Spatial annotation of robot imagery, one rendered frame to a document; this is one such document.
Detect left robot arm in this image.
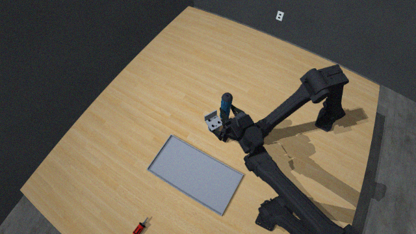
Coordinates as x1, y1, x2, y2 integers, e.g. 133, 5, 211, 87
230, 112, 360, 234

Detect red screwdriver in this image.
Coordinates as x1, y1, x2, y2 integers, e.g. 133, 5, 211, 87
133, 218, 148, 234

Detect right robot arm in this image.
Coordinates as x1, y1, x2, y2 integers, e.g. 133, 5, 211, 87
253, 64, 349, 140

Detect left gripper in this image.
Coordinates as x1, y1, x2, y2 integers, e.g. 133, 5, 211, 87
220, 104, 244, 141

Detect blue electric screwdriver barrel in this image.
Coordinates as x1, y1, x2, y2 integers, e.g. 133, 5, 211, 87
221, 92, 233, 117

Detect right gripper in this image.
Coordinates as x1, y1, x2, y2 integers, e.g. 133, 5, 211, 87
209, 128, 228, 142

